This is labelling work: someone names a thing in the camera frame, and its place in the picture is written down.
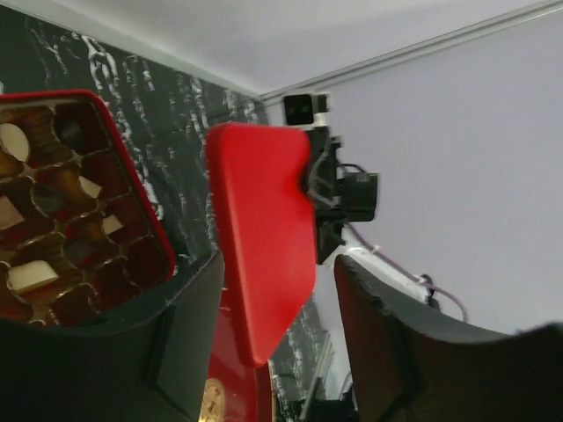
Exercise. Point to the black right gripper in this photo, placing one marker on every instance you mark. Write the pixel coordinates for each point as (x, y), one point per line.
(340, 193)

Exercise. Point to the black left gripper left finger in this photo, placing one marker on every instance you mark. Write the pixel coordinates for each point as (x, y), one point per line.
(146, 360)

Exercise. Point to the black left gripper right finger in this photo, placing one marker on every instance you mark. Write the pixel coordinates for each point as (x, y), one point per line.
(410, 362)

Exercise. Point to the red box lid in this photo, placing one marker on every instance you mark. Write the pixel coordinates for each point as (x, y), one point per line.
(266, 229)

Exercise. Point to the white rectangular chocolate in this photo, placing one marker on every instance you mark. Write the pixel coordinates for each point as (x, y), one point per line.
(30, 276)
(90, 188)

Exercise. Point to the red compartment chocolate box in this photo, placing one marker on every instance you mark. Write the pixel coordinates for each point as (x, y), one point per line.
(62, 224)

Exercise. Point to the brown striped rectangular chocolate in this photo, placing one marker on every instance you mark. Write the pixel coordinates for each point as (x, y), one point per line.
(9, 215)

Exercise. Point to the dark round chocolate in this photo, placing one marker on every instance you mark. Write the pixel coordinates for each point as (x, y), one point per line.
(69, 133)

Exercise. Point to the white oval chocolate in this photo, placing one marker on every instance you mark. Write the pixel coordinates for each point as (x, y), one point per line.
(15, 141)

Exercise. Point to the round red lacquer tray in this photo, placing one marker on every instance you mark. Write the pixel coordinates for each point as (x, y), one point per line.
(234, 391)

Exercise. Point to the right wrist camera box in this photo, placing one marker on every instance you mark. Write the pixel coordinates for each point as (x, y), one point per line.
(307, 109)

